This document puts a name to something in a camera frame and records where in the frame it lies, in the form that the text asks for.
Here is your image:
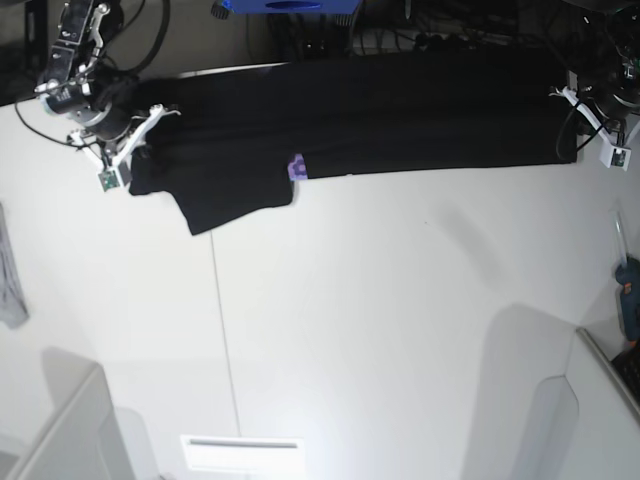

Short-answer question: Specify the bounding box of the white label plate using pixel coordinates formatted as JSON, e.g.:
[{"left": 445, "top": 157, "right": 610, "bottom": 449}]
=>
[{"left": 180, "top": 435, "right": 306, "bottom": 476}]

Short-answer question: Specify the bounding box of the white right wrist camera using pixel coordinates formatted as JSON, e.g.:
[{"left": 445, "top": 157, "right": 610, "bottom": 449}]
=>
[{"left": 68, "top": 104, "right": 181, "bottom": 192}]

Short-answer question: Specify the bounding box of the grey cloth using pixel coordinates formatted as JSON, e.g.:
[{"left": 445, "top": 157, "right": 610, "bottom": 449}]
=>
[{"left": 1, "top": 208, "right": 29, "bottom": 329}]

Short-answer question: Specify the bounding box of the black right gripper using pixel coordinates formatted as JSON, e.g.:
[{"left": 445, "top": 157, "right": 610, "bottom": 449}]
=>
[{"left": 64, "top": 89, "right": 135, "bottom": 155}]

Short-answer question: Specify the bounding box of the black keyboard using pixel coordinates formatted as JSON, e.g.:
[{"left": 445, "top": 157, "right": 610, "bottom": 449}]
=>
[{"left": 612, "top": 346, "right": 640, "bottom": 402}]

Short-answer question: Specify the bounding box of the black T-shirt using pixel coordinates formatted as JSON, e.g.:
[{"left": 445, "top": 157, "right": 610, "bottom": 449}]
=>
[{"left": 128, "top": 49, "right": 577, "bottom": 235}]

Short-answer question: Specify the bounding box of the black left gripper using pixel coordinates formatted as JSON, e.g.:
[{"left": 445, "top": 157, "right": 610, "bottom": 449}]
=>
[{"left": 575, "top": 69, "right": 639, "bottom": 133}]

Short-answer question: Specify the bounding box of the blue glue gun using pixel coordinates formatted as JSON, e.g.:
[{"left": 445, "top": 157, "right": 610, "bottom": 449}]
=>
[{"left": 615, "top": 256, "right": 639, "bottom": 343}]

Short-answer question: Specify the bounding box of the blue box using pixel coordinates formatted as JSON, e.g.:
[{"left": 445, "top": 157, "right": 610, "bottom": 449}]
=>
[{"left": 221, "top": 0, "right": 360, "bottom": 15}]

